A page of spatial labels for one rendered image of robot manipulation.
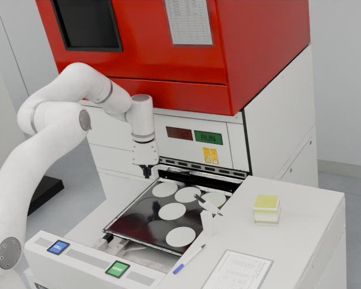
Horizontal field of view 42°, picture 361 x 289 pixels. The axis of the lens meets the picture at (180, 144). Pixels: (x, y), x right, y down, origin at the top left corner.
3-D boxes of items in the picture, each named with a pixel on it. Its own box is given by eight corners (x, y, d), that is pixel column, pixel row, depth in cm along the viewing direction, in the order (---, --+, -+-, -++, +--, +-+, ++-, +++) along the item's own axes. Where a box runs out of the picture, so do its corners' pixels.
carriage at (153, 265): (102, 249, 166) (99, 242, 165) (187, 278, 146) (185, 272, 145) (87, 264, 161) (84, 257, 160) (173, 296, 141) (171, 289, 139)
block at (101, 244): (101, 243, 165) (99, 237, 163) (109, 246, 163) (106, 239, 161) (86, 258, 159) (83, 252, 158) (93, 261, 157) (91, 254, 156)
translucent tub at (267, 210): (258, 210, 151) (256, 193, 148) (282, 211, 149) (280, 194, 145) (254, 225, 145) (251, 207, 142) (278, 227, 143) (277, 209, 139)
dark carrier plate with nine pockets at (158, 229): (161, 179, 192) (161, 178, 192) (235, 194, 173) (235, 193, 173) (107, 230, 168) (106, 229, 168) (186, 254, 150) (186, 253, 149)
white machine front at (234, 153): (101, 168, 224) (77, 92, 205) (256, 202, 179) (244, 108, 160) (96, 172, 222) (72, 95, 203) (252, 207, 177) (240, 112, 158)
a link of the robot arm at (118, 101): (67, 96, 151) (118, 123, 178) (104, 105, 143) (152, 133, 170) (77, 70, 152) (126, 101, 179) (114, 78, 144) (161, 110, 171)
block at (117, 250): (118, 249, 160) (116, 242, 159) (126, 252, 158) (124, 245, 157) (103, 264, 155) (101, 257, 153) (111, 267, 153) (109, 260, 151)
